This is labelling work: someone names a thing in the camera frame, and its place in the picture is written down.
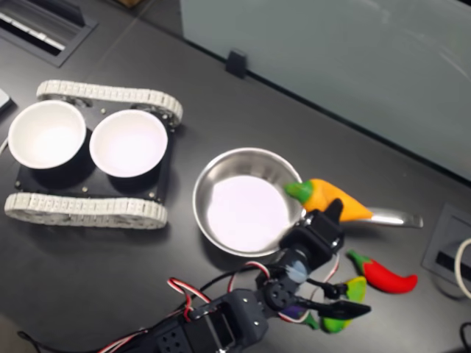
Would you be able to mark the orange toy carrot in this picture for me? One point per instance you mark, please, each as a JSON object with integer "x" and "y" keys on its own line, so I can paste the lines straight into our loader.
{"x": 324, "y": 195}

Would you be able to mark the tracked vehicle with white tracks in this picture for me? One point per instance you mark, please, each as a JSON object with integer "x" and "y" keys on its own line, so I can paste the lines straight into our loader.
{"x": 92, "y": 211}

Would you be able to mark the pale grey putty lump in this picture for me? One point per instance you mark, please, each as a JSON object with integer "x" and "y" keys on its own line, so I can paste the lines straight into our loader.
{"x": 296, "y": 272}

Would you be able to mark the red toy chilli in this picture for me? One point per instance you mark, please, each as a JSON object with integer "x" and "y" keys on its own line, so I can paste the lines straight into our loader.
{"x": 386, "y": 279}

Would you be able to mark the frosted glass desk partition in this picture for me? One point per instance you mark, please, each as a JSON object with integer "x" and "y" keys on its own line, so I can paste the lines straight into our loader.
{"x": 331, "y": 55}

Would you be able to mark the grey flat device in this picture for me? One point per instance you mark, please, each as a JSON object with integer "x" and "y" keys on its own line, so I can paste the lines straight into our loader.
{"x": 4, "y": 101}

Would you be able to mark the black partition clip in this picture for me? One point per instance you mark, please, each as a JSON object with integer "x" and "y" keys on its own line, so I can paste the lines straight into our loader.
{"x": 236, "y": 63}

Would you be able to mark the yellow green toy corn cob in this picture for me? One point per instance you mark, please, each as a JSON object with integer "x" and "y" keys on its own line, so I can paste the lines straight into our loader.
{"x": 355, "y": 288}

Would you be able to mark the white bowl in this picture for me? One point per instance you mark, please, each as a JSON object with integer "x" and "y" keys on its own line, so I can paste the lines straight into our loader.
{"x": 46, "y": 134}
{"x": 129, "y": 143}

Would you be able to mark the purple toy aubergine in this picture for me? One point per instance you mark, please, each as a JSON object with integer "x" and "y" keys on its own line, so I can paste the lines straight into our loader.
{"x": 294, "y": 313}

